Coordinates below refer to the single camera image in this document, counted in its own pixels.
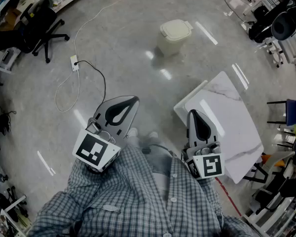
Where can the person's right white shoe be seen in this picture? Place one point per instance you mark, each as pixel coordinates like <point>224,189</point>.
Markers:
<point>153,135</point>

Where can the white power strip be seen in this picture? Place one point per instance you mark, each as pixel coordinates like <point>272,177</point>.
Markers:
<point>74,63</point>

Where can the orange item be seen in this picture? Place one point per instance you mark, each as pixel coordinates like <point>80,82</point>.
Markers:
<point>266,157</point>

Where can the white marble table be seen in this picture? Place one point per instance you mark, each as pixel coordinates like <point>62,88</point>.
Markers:
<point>234,122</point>

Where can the person's white undershirt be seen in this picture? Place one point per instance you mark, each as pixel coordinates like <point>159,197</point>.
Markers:
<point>160,184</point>

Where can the black sneakers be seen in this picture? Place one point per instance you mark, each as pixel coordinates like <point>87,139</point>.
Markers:
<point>1,123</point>

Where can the black mesh-back chair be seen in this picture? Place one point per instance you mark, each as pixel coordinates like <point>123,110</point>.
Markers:
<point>283,26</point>

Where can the black office chair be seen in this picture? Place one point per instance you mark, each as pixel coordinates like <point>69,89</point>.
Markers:
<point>37,21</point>

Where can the black bag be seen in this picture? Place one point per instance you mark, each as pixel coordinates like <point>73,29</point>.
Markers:
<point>260,32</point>

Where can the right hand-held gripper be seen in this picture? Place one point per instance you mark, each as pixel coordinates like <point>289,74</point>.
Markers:
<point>210,167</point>

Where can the white side desk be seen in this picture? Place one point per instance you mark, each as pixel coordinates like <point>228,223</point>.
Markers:
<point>0,60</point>

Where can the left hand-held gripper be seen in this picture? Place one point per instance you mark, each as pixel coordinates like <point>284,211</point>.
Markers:
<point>93,149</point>

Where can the cream lidded trash bin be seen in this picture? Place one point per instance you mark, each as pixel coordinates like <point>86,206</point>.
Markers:
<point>175,34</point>

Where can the person's plaid shirt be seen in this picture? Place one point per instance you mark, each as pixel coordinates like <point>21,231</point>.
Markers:
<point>118,196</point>

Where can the person's left white shoe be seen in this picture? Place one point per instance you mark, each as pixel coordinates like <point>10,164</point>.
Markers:
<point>132,133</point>

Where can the cardboard box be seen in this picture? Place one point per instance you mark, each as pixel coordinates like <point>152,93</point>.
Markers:
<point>10,18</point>

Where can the person's blue jeans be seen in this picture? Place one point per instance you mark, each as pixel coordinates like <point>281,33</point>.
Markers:
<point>160,162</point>

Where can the person's white shoe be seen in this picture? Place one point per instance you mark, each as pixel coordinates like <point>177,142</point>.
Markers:
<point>153,135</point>
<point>132,133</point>

